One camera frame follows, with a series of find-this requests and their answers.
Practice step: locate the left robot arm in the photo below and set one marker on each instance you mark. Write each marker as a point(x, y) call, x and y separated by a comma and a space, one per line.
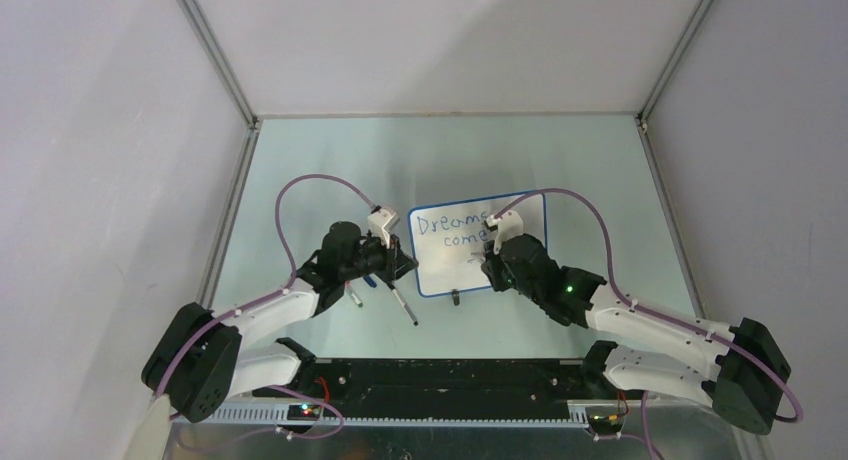
point(202, 359)

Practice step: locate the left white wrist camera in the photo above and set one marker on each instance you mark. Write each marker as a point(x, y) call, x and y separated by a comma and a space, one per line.
point(381, 222)

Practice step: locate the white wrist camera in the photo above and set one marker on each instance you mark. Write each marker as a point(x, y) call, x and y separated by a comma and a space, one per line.
point(503, 228)
point(381, 222)

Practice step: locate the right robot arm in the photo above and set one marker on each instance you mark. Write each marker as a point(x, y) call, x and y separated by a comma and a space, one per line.
point(736, 371)

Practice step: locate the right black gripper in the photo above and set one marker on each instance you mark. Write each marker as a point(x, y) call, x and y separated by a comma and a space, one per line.
point(491, 266)

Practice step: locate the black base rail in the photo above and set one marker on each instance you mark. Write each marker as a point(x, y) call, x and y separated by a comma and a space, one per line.
point(439, 389)

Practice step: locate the black whiteboard marker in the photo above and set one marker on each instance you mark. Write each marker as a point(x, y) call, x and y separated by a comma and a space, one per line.
point(403, 304)

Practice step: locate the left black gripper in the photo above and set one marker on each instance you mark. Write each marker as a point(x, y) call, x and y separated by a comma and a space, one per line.
point(404, 263)

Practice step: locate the green whiteboard marker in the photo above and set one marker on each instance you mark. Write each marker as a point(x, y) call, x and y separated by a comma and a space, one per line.
point(352, 294)

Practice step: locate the blue framed whiteboard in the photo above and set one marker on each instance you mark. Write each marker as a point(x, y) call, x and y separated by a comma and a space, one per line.
point(443, 236)

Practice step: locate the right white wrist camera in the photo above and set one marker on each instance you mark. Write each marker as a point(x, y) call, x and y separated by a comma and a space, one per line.
point(503, 228)

